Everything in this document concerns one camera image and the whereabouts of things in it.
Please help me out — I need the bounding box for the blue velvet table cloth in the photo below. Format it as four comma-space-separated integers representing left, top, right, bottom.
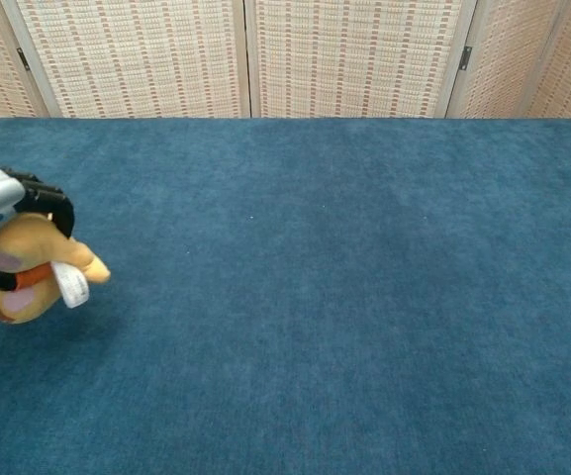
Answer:
0, 117, 571, 475

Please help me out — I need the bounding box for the yellow plush toy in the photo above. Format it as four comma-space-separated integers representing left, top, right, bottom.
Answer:
0, 210, 112, 326

